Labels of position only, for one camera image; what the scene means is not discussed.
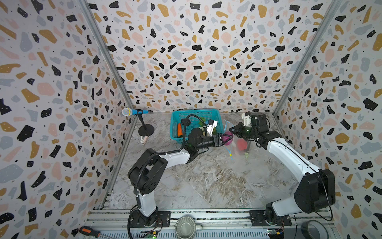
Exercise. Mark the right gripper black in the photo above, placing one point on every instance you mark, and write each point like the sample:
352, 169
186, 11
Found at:
240, 130

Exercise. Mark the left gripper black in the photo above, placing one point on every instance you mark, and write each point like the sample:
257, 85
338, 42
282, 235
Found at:
216, 143

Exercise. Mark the purple toy onion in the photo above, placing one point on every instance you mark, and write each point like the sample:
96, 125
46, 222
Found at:
228, 139

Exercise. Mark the red toy pepper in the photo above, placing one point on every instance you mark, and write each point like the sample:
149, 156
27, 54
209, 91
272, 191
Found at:
241, 144

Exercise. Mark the clear zip top bag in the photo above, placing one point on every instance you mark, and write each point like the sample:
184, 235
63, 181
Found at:
233, 151

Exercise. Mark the green toy leaf vegetable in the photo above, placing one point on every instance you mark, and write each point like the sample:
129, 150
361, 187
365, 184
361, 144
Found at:
203, 122

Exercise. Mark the teal plastic basket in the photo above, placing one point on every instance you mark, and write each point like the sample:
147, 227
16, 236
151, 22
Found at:
204, 114

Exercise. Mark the black toy avocado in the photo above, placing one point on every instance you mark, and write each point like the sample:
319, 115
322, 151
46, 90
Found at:
186, 122

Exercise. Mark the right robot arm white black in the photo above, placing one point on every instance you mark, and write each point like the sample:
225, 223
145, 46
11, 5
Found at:
316, 187

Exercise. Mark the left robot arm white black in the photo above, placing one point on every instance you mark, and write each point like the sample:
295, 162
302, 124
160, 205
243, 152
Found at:
148, 170

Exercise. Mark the orange toy carrot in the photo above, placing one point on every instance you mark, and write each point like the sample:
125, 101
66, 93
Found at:
179, 130

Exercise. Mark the blue microphone on stand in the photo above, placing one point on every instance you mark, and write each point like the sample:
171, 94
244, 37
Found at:
145, 129

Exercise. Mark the grey tape roll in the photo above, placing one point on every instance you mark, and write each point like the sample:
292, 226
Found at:
313, 229

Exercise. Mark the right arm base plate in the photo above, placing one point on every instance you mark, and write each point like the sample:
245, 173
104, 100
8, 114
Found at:
264, 218

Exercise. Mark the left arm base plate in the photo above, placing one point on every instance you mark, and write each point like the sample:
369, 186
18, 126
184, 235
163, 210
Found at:
159, 219

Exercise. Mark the aluminium rail frame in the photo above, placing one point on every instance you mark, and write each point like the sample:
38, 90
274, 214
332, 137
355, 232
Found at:
217, 223

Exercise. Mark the orange handled screwdriver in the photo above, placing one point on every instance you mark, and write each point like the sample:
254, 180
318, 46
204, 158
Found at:
88, 231

